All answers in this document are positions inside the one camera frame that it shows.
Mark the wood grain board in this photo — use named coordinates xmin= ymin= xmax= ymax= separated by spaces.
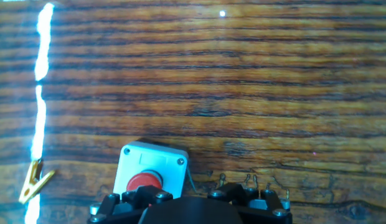
xmin=0 ymin=0 xmax=386 ymax=224

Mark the yellow clothespin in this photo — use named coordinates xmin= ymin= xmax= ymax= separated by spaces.
xmin=18 ymin=158 xmax=56 ymax=205

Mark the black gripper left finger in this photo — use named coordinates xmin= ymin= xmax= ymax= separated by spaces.
xmin=87 ymin=185 xmax=174 ymax=224

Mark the grey box red mushroom button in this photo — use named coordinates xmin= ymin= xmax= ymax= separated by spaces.
xmin=113 ymin=140 xmax=190 ymax=200

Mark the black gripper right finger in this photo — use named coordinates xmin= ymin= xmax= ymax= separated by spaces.
xmin=207 ymin=182 xmax=293 ymax=224

